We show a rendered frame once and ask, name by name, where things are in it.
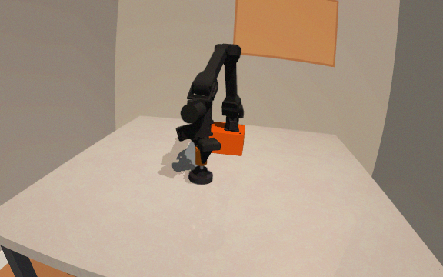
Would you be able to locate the orange knob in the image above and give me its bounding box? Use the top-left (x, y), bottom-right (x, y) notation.
top-left (195, 146), bottom-right (207, 166)

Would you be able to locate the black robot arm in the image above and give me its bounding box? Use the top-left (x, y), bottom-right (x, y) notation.
top-left (176, 44), bottom-right (244, 142)

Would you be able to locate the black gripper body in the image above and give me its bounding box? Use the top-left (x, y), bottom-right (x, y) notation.
top-left (194, 117), bottom-right (221, 152)

